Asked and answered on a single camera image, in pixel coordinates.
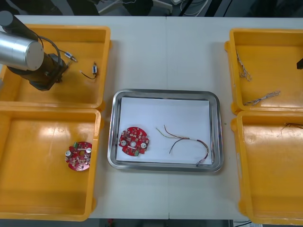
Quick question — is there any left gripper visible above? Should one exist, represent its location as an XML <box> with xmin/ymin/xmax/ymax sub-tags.
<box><xmin>44</xmin><ymin>53</ymin><xmax>69</xmax><ymax>84</ymax></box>

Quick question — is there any blue-white twisted wire harness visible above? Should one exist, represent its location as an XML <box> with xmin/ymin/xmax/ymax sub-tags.
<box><xmin>243</xmin><ymin>90</ymin><xmax>281</xmax><ymax>106</ymax></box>
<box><xmin>235</xmin><ymin>48</ymin><xmax>252</xmax><ymax>82</ymax></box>

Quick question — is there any round red circuit board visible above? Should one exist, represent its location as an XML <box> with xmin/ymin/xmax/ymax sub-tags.
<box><xmin>65</xmin><ymin>141</ymin><xmax>92</xmax><ymax>171</ymax></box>
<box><xmin>119</xmin><ymin>126</ymin><xmax>150</xmax><ymax>157</ymax></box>

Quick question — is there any red green-yellow wire harness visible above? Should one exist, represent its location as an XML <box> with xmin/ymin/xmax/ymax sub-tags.
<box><xmin>156</xmin><ymin>124</ymin><xmax>210</xmax><ymax>166</ymax></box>

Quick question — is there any yellow-orange plastic bin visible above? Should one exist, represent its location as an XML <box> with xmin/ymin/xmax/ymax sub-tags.
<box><xmin>224</xmin><ymin>28</ymin><xmax>303</xmax><ymax>115</ymax></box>
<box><xmin>231</xmin><ymin>110</ymin><xmax>303</xmax><ymax>224</ymax></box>
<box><xmin>0</xmin><ymin>23</ymin><xmax>112</xmax><ymax>112</ymax></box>
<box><xmin>0</xmin><ymin>107</ymin><xmax>105</xmax><ymax>222</ymax></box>

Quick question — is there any steel tray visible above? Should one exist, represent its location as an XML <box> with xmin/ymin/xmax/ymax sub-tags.
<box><xmin>107</xmin><ymin>88</ymin><xmax>224</xmax><ymax>173</ymax></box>

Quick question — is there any white sheet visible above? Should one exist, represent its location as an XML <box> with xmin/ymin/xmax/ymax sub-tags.
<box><xmin>116</xmin><ymin>96</ymin><xmax>213</xmax><ymax>165</ymax></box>

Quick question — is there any grey chair base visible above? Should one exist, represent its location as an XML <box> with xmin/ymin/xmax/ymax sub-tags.
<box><xmin>98</xmin><ymin>0</ymin><xmax>173</xmax><ymax>15</ymax></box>

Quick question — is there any dark wire harness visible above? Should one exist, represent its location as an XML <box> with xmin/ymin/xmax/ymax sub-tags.
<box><xmin>281</xmin><ymin>122</ymin><xmax>303</xmax><ymax>130</ymax></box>

